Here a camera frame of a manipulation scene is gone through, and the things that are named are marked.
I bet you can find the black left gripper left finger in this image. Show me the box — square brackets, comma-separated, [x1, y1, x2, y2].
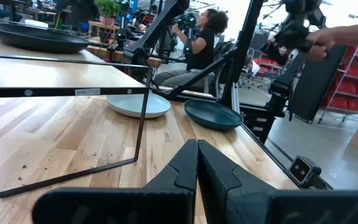
[32, 139, 199, 224]

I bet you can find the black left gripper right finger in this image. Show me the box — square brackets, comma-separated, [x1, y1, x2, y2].
[197, 139, 358, 224]

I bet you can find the dark teal plate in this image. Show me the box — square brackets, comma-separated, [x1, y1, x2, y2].
[183, 99, 244, 131]

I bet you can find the grey-blue plate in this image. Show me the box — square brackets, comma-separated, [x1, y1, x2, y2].
[106, 92, 172, 119]

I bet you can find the person's forearm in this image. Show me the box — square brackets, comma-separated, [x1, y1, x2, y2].
[331, 22, 358, 47]

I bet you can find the black control box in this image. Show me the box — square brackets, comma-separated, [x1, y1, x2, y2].
[240, 105, 276, 144]

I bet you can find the black slanted panel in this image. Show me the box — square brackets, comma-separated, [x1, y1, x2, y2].
[287, 45, 348, 123]

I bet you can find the person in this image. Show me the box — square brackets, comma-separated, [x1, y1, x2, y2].
[153, 8, 229, 90]

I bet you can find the black office chair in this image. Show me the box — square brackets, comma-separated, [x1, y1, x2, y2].
[202, 41, 239, 98]

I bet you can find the wooden background table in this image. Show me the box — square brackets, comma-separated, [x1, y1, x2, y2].
[86, 45, 163, 68]

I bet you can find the metal rack with red bins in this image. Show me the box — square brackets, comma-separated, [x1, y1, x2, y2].
[318, 45, 358, 124]

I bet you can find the person's hand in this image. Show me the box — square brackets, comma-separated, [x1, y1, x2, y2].
[303, 27, 337, 62]

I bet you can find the green potted plant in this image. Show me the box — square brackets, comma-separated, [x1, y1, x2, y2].
[94, 0, 121, 27]

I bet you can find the dark green pan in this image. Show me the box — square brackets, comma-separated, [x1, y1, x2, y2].
[0, 22, 91, 54]

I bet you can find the small black table-level camera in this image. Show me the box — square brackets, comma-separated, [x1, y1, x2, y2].
[287, 155, 323, 188]

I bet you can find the black metal rig frame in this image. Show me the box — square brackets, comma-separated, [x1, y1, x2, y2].
[152, 0, 334, 190]

